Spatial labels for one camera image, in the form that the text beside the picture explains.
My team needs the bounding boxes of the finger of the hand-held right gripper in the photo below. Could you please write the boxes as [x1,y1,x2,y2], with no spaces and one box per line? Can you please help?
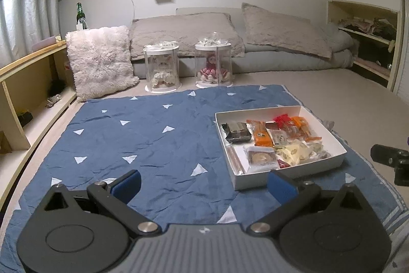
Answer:
[371,144,409,166]

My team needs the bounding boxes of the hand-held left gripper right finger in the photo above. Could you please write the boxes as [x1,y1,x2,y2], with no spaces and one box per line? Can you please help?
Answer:
[250,170,365,236]

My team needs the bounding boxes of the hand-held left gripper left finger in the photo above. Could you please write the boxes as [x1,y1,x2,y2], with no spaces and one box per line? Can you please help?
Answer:
[41,169,159,237]

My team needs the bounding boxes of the white cardboard box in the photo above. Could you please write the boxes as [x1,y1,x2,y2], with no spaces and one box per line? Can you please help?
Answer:
[215,105,347,191]

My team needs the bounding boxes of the clear round cookie packet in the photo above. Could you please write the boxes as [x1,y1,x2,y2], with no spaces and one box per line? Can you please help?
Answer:
[244,146,280,173]

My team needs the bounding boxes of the pale yellow candy packet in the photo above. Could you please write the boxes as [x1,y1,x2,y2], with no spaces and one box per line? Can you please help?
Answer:
[276,140,315,165]

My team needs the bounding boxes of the small printed snack packet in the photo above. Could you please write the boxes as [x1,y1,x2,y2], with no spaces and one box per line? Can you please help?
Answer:
[268,129,290,149]

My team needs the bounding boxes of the small round pastry packet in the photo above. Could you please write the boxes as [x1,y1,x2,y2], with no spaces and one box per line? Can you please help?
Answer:
[303,137,323,152]

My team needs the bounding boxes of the orange and brown snack packet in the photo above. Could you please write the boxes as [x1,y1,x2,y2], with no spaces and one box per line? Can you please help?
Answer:
[289,116,320,138]

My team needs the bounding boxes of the dark brownie packet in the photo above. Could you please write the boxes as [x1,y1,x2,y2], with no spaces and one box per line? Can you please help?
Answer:
[221,121,252,144]

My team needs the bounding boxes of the blue triangle print blanket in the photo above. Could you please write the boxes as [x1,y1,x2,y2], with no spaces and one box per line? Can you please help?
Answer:
[6,84,409,273]

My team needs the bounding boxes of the white doll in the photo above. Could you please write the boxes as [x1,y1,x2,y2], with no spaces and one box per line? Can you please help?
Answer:
[151,56,176,88]

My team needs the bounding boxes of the small dark box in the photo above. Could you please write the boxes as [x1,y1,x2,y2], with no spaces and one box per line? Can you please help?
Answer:
[19,111,34,127]

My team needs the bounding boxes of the grey folded duvet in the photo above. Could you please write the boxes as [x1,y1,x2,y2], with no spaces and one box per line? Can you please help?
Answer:
[132,25,360,79]

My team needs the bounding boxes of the fluffy white pillow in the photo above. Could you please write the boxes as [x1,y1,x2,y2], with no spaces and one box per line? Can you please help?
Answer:
[65,25,140,103]

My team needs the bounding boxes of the pile of clothes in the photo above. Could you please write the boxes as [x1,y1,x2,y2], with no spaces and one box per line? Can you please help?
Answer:
[338,16,397,37]

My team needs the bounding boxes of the pink doll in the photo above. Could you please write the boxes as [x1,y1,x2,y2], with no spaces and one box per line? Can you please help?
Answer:
[198,52,231,83]

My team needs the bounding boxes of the clear case with white doll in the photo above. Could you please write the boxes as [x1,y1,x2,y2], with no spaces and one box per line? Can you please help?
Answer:
[142,41,181,94]

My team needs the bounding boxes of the wooden side shelf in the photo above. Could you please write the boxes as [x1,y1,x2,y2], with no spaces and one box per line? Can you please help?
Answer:
[0,39,77,207]

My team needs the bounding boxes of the clear case with pink doll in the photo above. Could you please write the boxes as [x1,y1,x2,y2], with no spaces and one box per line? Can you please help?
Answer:
[194,33,235,89]

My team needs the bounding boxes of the grey quilted pillow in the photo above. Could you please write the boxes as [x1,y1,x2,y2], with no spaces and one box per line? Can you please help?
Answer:
[129,12,246,62]
[241,2,335,60]

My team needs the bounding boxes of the pink book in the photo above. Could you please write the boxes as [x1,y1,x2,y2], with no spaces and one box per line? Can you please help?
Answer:
[31,36,59,50]

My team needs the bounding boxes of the green glass bottle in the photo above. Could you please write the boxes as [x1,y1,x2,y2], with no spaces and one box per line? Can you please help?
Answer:
[76,2,86,30]

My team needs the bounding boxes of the grey curtain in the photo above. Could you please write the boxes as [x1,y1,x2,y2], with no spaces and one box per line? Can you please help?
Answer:
[0,0,61,69]

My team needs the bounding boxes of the wooden wall shelf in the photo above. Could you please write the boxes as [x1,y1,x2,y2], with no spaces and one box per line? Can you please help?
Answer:
[327,0,402,91]

